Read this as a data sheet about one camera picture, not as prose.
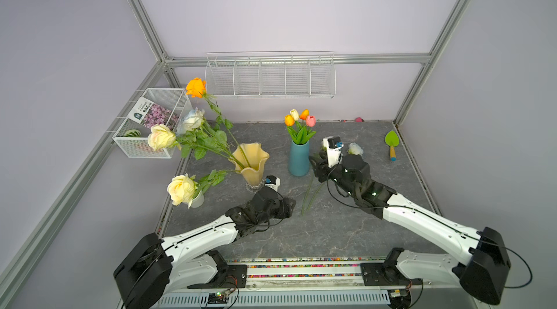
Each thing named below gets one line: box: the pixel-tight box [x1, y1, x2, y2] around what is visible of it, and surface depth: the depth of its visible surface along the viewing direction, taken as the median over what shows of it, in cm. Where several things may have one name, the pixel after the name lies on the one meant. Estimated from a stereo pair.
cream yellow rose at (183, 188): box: [167, 169, 243, 209], surface depth 53 cm
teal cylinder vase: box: [288, 139, 310, 177], surface depth 89 cm
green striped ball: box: [124, 129, 142, 138], surface depth 72 cm
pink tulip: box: [305, 114, 317, 127], surface depth 80 cm
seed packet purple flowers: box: [127, 97, 180, 132], surface depth 76 cm
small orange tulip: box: [283, 114, 296, 127], surface depth 80 cm
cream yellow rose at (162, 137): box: [147, 124, 245, 170], surface depth 58 cm
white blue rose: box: [175, 107, 240, 165], surface depth 72 cm
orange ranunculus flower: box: [185, 76, 252, 170], surface depth 72 cm
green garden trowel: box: [384, 130, 400, 162], surface depth 114 cm
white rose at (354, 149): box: [347, 142, 364, 156], surface depth 105 cm
